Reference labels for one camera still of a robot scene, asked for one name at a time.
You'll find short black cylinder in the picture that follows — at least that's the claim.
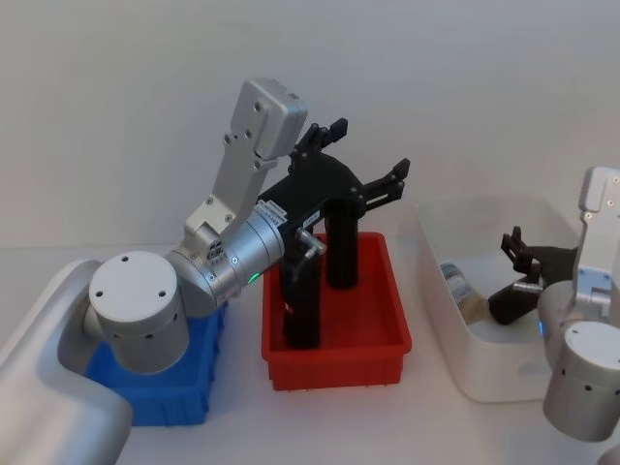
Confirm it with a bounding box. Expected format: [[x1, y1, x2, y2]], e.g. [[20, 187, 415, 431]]
[[326, 198, 360, 291]]

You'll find white plastic bin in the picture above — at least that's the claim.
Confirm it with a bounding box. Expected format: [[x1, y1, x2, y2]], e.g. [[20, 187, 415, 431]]
[[414, 194, 582, 403]]

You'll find clear jar with dark cap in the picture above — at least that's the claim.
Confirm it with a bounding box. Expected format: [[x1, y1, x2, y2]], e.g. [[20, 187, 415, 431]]
[[439, 263, 489, 322]]

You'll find blue plastic bin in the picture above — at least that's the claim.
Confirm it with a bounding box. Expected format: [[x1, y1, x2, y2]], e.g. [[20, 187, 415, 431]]
[[85, 294, 232, 427]]

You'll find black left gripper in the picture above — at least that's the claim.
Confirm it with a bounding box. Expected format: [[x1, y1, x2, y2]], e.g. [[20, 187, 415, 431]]
[[259, 117, 412, 239]]

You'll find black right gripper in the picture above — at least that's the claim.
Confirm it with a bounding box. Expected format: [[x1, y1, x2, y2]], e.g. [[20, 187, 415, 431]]
[[500, 227, 582, 288]]

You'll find tall black cylinder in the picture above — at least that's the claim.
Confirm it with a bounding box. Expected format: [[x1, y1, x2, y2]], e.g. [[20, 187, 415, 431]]
[[282, 227, 322, 351]]

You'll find red plastic bin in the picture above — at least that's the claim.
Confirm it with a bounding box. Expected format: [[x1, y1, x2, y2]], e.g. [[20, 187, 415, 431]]
[[261, 231, 413, 392]]

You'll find dark cable with silver plug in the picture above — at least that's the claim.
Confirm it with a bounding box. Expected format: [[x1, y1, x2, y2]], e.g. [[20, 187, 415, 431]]
[[292, 229, 326, 292]]

